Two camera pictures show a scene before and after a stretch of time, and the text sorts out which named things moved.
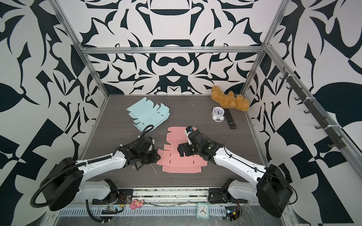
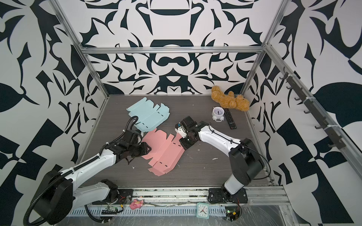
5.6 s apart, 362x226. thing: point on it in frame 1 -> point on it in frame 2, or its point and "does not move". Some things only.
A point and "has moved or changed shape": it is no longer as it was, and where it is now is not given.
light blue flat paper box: [146, 114] does not move
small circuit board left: [112, 210] does not move
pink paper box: [170, 158] has moved or changed shape
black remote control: [230, 119] does not move
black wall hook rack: [311, 104] does not move
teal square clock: [202, 210] does not move
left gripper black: [156, 157] -> [145, 149]
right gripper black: [185, 146] -> [183, 143]
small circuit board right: [233, 213] does not move
